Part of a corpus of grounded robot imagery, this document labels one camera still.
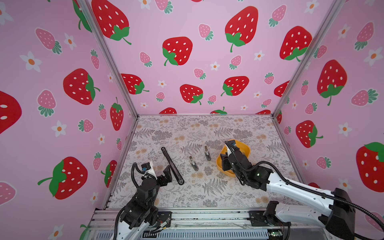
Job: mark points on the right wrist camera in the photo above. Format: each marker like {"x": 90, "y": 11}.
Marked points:
{"x": 232, "y": 146}

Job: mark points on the yellow plastic tray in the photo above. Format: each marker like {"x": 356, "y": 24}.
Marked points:
{"x": 243, "y": 148}

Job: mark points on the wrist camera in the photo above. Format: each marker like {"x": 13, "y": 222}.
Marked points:
{"x": 148, "y": 169}
{"x": 232, "y": 146}

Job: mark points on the aluminium front rail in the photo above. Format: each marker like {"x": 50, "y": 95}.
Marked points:
{"x": 228, "y": 224}

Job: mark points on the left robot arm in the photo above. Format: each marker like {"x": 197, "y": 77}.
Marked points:
{"x": 140, "y": 215}

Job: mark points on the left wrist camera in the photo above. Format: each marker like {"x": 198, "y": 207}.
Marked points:
{"x": 148, "y": 169}

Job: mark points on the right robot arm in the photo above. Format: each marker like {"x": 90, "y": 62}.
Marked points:
{"x": 331, "y": 210}

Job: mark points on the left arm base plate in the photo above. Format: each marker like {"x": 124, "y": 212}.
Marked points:
{"x": 163, "y": 218}

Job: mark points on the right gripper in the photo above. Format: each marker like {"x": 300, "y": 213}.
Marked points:
{"x": 225, "y": 157}

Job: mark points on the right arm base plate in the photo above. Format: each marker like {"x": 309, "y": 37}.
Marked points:
{"x": 259, "y": 219}

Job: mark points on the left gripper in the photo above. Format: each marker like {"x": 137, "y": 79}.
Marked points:
{"x": 164, "y": 182}

